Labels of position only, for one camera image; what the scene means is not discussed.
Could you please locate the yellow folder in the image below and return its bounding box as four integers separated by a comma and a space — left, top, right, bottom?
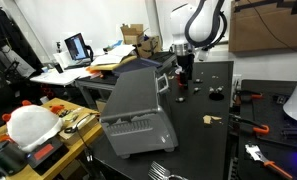
87, 54, 138, 72

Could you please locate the large cardboard sheet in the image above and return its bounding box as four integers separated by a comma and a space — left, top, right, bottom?
228, 0, 297, 53

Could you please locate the thin black hanging cable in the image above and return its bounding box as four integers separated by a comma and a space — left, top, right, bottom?
247, 0, 297, 55

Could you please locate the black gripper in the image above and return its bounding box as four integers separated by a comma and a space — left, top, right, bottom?
176, 53, 195, 90

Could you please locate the cardboard box with smile print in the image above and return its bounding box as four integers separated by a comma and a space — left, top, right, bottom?
136, 35, 162, 59

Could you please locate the silver fork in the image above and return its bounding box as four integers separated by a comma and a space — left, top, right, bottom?
147, 160, 189, 180

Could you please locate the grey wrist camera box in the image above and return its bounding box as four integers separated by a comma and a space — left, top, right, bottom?
194, 46, 212, 63

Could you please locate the grey toaster oven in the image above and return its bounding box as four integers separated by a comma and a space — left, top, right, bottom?
99, 66, 180, 159

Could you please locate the silver clamp with orange handle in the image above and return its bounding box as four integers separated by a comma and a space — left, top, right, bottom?
244, 143, 294, 180

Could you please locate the white paper stack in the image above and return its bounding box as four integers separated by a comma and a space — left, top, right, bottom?
90, 44, 137, 67

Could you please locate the black round device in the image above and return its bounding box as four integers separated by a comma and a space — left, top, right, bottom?
0, 139, 29, 176

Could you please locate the dark blue folder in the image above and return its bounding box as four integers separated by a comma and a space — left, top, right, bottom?
112, 57, 163, 76

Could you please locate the black breadboard table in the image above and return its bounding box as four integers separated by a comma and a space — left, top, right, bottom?
237, 79, 297, 180

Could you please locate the tan tape scrap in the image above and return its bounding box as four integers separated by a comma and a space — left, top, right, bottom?
202, 114, 223, 126

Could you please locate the white desk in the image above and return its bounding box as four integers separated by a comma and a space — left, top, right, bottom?
30, 66, 92, 87

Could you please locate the small open cardboard box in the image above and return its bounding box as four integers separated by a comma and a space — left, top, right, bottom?
120, 23, 146, 46

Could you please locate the black clamp with orange handle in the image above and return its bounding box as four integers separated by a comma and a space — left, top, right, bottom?
232, 89, 264, 106
229, 113, 271, 136

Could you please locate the wooden table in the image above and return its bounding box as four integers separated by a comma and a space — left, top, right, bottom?
0, 97, 104, 180

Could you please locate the open laptop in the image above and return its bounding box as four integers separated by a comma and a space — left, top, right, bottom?
63, 32, 92, 66

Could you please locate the black scale with red display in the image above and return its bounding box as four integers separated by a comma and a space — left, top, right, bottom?
26, 136, 71, 176

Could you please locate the metal spoon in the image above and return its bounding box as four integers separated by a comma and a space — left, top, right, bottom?
63, 112, 101, 134

